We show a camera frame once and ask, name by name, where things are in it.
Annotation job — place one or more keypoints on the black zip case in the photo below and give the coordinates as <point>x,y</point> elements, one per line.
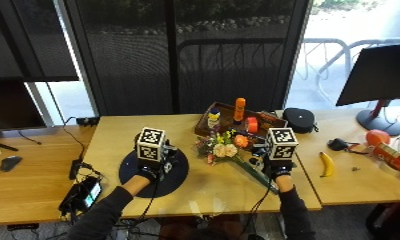
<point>299,120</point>

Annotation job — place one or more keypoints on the white marker cube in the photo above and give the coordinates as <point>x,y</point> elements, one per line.
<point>151,144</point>
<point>282,143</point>

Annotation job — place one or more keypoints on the orange bottle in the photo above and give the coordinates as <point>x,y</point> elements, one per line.
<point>239,108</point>

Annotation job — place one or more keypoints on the person's right hand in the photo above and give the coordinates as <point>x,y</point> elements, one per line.
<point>274,163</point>

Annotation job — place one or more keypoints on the orange ball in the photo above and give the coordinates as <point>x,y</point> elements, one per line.
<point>378,137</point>

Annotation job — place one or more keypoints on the person's left hand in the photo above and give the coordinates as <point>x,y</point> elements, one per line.
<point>153,166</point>

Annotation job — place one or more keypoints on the yellow banana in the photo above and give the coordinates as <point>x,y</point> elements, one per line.
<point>327,164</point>

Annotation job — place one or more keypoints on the round dark blue mat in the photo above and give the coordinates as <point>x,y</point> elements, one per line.
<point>174,176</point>

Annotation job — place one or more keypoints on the smartphone with lit screen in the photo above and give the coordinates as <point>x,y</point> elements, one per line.
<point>90,195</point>

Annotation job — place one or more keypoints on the small black pouch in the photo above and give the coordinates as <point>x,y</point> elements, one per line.
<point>338,144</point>

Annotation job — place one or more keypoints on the black computer mouse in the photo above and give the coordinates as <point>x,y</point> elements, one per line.
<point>10,163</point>

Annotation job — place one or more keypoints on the the person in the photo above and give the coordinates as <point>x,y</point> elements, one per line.
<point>201,230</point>

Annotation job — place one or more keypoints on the red cylindrical can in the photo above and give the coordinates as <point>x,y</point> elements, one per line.
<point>394,158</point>

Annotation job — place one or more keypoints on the flower bouquet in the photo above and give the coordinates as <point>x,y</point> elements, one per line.
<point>225,148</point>

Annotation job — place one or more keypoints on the brown wooden tray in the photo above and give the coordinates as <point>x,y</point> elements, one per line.
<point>229,115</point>

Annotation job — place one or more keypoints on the white and yellow bottle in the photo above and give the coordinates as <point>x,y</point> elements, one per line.
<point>214,118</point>

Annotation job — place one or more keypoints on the orange tape roll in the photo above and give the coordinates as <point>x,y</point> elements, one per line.
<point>253,124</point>

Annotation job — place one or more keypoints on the black computer monitor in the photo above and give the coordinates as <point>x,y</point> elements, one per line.
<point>378,75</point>
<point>12,105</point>

